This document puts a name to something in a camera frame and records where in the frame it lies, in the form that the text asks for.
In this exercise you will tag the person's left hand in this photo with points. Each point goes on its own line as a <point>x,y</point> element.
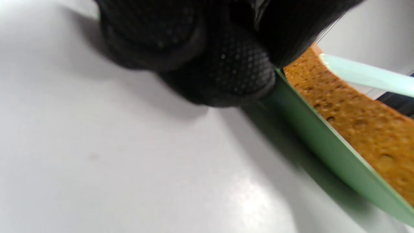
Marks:
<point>210,42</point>

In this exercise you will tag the pale green plate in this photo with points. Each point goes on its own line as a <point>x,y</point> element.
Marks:
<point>323,139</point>

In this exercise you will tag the teal dessert spatula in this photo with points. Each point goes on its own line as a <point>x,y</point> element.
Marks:
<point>365,76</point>

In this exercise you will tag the brown bread slice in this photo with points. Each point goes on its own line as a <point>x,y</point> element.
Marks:
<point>362,126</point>

